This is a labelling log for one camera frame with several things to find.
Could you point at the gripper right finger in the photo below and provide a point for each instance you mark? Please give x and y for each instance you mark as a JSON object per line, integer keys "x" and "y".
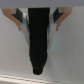
{"x": 53, "y": 23}

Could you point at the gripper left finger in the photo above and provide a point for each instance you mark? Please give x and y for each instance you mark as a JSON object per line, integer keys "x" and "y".
{"x": 22, "y": 20}

